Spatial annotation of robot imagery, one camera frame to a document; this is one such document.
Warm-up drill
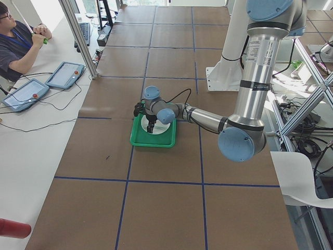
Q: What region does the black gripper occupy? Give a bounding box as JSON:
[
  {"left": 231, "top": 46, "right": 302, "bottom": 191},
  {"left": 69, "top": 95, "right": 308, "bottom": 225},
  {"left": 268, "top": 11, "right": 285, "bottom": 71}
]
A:
[{"left": 146, "top": 114, "right": 157, "bottom": 133}]

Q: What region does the black desktop box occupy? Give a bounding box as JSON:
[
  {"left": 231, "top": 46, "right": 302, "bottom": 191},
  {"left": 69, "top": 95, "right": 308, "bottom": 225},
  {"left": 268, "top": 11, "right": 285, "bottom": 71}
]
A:
[{"left": 97, "top": 26, "right": 111, "bottom": 47}]

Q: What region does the blue teach pendant far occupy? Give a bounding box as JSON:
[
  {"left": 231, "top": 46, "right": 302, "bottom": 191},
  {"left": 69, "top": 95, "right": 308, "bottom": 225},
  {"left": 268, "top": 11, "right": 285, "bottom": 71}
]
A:
[{"left": 45, "top": 61, "right": 84, "bottom": 90}]

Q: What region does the red cylinder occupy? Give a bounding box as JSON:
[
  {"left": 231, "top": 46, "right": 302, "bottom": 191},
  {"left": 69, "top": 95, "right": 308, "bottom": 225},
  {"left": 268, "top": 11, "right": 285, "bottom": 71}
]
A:
[{"left": 1, "top": 218, "right": 32, "bottom": 239}]

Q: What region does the green plastic tray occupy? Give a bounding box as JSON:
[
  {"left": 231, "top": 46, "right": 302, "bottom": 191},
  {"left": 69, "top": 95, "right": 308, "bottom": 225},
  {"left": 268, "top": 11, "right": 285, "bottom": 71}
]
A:
[{"left": 130, "top": 114, "right": 176, "bottom": 148}]

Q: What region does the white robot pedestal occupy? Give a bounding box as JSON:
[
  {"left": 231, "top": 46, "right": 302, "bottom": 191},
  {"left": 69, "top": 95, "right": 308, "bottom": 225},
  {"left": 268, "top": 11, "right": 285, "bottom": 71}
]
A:
[{"left": 206, "top": 0, "right": 249, "bottom": 91}]

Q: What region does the seated person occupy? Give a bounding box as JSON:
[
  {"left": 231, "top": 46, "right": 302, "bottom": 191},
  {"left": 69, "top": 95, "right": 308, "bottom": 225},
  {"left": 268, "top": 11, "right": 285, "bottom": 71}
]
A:
[{"left": 1, "top": 3, "right": 53, "bottom": 82}]

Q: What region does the aluminium frame post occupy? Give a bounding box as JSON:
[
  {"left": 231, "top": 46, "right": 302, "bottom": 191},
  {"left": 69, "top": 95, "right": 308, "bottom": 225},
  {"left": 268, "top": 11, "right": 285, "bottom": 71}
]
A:
[{"left": 59, "top": 0, "right": 98, "bottom": 79}]

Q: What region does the blue teach pendant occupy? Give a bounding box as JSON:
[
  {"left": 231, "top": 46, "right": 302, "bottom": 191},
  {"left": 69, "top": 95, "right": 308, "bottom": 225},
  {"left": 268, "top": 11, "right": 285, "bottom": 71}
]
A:
[
  {"left": 1, "top": 79, "right": 49, "bottom": 112},
  {"left": 45, "top": 61, "right": 84, "bottom": 90}
]

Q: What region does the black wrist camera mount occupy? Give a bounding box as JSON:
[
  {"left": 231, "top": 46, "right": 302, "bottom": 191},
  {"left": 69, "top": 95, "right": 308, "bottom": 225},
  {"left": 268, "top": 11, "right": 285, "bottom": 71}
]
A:
[{"left": 133, "top": 102, "right": 146, "bottom": 117}]

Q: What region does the blue teach pendant near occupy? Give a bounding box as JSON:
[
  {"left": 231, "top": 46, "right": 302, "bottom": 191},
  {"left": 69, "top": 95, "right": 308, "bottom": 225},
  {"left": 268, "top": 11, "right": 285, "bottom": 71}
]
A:
[{"left": 1, "top": 79, "right": 49, "bottom": 112}]

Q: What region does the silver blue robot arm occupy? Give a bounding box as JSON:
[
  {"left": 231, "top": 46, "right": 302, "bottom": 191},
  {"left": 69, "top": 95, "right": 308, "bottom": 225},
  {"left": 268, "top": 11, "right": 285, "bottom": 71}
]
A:
[{"left": 134, "top": 1, "right": 307, "bottom": 162}]

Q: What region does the black keyboard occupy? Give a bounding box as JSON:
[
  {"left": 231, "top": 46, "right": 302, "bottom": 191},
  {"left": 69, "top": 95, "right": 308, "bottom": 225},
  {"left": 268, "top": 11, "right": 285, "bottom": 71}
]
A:
[{"left": 79, "top": 22, "right": 91, "bottom": 46}]

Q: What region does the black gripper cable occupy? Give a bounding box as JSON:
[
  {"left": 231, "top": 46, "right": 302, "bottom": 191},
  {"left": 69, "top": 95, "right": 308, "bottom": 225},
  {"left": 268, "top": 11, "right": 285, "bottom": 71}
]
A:
[{"left": 165, "top": 89, "right": 191, "bottom": 115}]

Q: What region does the white round plate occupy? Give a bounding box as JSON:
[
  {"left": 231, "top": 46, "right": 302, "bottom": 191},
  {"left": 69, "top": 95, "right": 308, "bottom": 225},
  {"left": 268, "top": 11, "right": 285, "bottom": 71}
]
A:
[{"left": 140, "top": 116, "right": 170, "bottom": 135}]

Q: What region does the brown paper table cover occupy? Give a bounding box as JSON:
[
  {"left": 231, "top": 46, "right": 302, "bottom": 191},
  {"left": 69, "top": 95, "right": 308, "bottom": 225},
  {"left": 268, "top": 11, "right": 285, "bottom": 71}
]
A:
[{"left": 27, "top": 6, "right": 298, "bottom": 249}]

